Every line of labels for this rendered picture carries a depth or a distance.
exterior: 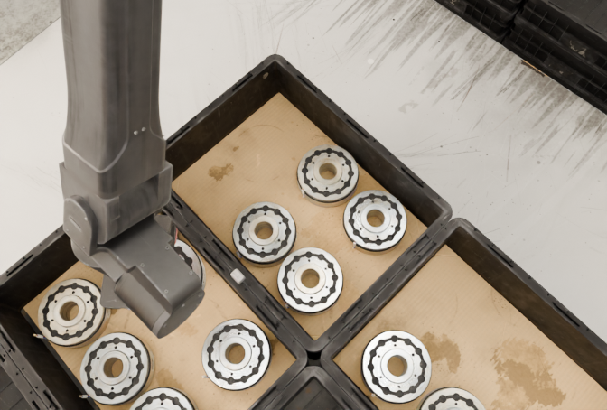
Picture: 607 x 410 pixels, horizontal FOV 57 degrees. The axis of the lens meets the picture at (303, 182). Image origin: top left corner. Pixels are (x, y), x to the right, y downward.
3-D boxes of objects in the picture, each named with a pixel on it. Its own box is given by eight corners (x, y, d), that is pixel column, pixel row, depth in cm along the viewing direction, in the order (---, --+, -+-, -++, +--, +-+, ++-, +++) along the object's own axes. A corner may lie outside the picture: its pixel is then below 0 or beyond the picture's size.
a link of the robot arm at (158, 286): (149, 145, 49) (63, 190, 44) (241, 231, 47) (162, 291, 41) (135, 222, 58) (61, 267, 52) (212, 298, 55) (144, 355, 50)
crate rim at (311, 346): (139, 170, 89) (134, 164, 87) (276, 57, 96) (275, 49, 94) (313, 358, 78) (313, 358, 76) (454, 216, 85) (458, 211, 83)
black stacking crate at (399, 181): (156, 191, 98) (136, 166, 87) (280, 88, 105) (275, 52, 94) (314, 361, 87) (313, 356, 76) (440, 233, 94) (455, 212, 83)
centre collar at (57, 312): (48, 311, 86) (46, 310, 85) (74, 288, 87) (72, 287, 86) (66, 334, 85) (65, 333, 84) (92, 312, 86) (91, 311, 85)
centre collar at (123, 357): (90, 368, 83) (89, 368, 82) (116, 343, 84) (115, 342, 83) (112, 393, 81) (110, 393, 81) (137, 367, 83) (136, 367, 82)
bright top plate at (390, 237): (331, 224, 90) (331, 223, 90) (368, 179, 93) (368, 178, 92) (381, 263, 88) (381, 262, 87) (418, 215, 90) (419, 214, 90)
